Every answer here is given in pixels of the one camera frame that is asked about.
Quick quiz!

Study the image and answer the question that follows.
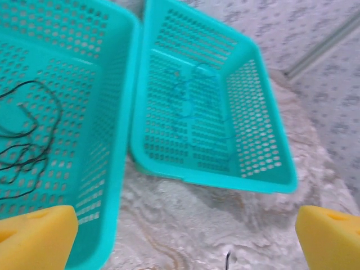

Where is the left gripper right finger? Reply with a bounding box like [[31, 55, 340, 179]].
[[295, 205, 360, 270]]

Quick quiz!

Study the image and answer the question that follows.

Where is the teal perforated plastic basket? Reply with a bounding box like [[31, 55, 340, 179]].
[[0, 0, 141, 270], [129, 0, 299, 195]]

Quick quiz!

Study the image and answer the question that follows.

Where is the thin blue cable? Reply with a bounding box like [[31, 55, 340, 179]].
[[168, 70, 239, 164]]

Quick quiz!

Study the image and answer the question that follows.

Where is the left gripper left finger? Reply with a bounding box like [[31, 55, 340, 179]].
[[0, 205, 79, 270]]

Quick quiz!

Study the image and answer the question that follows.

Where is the pile of cables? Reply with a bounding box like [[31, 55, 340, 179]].
[[0, 103, 50, 202]]

